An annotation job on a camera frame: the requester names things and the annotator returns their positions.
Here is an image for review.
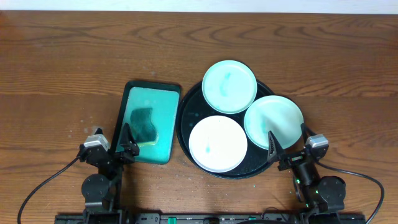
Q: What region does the dark green sponge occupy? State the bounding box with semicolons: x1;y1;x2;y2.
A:
131;108;158;145

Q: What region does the mint green plate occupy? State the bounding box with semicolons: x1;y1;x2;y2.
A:
201;60;257;114
244;95;304;150

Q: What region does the white plate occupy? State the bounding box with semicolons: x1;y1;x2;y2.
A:
188;115;248;173

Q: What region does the mint green plate top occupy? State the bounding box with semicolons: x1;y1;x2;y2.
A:
201;60;257;114

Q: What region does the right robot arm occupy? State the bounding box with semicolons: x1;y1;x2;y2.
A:
267;131;346;223

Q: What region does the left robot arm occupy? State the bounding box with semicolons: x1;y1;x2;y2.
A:
77;123;139;224

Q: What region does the round black tray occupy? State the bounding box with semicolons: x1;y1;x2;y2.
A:
176;82;271;179

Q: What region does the rectangular dark green tray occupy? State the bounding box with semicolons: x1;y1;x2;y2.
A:
111;80;181;164

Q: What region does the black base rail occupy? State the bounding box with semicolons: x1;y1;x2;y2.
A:
54;212;367;224

